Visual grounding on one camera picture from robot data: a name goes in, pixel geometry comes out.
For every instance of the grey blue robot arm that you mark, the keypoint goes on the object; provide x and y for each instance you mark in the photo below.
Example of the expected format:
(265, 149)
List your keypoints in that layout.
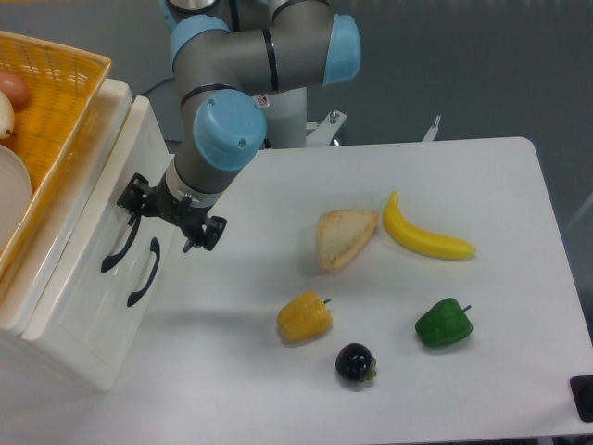
(222, 56)

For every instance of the yellow banana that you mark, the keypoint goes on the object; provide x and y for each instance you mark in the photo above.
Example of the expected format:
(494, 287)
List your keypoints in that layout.
(421, 241)

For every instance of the yellow bell pepper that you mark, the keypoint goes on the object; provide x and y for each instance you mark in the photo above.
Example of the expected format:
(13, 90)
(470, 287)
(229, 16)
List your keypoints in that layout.
(304, 318)

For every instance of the black device at edge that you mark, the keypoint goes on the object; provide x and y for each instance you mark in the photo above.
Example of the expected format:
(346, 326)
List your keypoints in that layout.
(582, 389)

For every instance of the pale yellow pear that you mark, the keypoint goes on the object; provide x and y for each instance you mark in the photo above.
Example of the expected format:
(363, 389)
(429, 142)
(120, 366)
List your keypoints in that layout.
(7, 117)

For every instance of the white drawer cabinet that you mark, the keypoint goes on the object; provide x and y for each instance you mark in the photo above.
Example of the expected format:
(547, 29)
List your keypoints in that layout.
(23, 288)

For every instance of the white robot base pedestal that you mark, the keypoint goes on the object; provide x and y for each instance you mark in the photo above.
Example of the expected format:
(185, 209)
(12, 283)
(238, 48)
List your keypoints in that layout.
(286, 117)

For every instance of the red apple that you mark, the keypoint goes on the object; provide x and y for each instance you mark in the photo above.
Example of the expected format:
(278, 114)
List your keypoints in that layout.
(15, 89)

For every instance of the white plate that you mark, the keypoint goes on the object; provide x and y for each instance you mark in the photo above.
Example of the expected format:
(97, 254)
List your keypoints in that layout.
(16, 193)

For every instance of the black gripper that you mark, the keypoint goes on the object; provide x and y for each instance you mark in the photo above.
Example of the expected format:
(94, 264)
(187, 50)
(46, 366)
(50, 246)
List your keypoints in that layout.
(139, 199)

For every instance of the dark purple eggplant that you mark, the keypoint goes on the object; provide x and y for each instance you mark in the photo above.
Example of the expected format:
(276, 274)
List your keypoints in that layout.
(355, 363)

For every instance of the toast bread slice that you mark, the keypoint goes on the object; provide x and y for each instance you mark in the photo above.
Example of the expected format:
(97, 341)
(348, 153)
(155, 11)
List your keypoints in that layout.
(341, 235)

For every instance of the yellow woven basket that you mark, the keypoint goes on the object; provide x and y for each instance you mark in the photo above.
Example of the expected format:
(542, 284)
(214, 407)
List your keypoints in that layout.
(64, 82)

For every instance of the white metal bracket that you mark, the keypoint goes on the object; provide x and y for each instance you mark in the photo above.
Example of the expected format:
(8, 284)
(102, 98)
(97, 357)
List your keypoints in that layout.
(324, 133)

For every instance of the green bell pepper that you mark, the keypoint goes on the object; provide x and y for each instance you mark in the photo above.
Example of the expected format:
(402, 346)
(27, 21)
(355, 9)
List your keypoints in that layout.
(445, 324)

